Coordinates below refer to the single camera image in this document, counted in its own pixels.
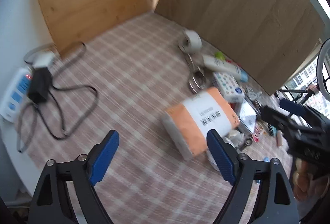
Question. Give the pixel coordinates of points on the light brown wooden board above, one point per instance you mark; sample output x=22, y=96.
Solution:
x=237, y=12

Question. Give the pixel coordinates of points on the white plug adapter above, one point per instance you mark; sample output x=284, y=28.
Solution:
x=43, y=58

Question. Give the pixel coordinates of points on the black tripod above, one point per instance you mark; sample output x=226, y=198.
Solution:
x=308, y=95

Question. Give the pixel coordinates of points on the clear plastic packet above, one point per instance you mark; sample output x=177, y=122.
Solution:
x=248, y=115

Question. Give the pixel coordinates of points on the checked pink cloth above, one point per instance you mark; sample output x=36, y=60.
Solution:
x=129, y=79

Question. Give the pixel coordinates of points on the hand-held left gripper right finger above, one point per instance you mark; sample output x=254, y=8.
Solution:
x=221, y=159

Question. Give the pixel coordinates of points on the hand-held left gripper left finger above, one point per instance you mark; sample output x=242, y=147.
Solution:
x=104, y=159

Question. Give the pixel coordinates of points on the green cap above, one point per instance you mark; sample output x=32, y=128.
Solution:
x=219, y=55

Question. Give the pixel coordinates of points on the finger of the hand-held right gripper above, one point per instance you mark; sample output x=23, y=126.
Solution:
x=291, y=106
x=275, y=117

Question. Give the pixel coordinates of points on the white lotion bottle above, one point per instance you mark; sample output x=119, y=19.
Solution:
x=221, y=65

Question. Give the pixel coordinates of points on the orange white tissue pack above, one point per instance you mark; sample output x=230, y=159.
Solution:
x=201, y=121

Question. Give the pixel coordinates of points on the small pink tube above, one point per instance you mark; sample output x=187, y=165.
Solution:
x=279, y=138

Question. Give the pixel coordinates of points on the white power strip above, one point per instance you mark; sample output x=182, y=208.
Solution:
x=14, y=96

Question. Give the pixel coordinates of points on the white tape roll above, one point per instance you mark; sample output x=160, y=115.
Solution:
x=192, y=41

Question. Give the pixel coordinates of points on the white box blue print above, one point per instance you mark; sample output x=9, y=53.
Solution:
x=228, y=86

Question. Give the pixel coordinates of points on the person's right hand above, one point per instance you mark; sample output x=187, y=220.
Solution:
x=303, y=175

